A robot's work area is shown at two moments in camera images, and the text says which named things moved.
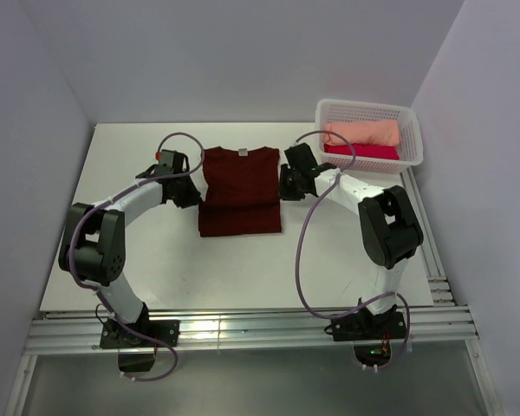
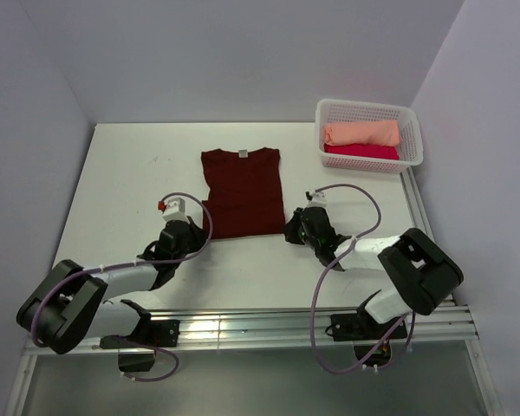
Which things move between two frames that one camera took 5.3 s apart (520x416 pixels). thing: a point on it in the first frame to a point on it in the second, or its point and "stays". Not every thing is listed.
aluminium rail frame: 450,321 stays
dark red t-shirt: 241,192 stays
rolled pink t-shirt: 371,150 stays
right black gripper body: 289,187 to 297,233
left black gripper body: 186,192 to 194,242
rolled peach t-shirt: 381,133 stays
